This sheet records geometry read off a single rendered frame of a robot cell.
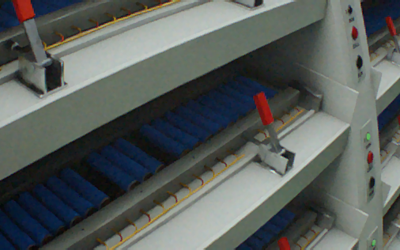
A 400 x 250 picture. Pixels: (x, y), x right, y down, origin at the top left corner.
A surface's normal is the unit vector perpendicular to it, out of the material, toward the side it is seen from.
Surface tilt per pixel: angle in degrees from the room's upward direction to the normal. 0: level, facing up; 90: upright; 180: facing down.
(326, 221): 90
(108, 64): 23
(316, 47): 90
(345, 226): 90
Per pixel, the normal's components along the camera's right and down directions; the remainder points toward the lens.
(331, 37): -0.63, 0.37
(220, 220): 0.10, -0.83
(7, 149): 0.77, 0.41
